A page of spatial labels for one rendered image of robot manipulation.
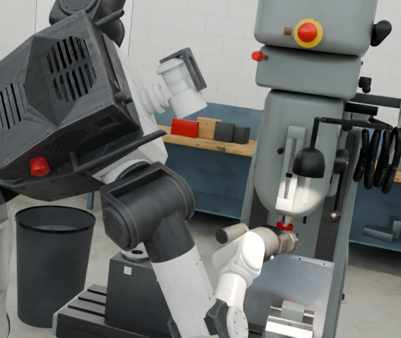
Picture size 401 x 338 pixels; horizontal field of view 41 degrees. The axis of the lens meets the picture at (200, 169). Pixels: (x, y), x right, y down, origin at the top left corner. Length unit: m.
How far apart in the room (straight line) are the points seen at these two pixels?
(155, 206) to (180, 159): 5.02
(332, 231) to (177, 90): 0.96
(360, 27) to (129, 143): 0.56
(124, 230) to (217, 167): 4.96
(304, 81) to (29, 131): 0.66
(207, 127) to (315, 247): 3.56
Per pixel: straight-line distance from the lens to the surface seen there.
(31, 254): 3.23
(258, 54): 1.17
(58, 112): 0.91
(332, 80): 1.29
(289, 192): 1.33
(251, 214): 1.87
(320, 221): 1.85
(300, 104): 1.33
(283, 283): 1.88
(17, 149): 0.96
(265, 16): 1.22
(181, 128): 5.31
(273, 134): 1.35
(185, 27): 5.90
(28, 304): 3.39
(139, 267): 1.54
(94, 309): 1.70
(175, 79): 1.05
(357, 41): 1.21
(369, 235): 5.27
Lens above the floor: 1.69
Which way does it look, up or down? 12 degrees down
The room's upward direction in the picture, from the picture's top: 7 degrees clockwise
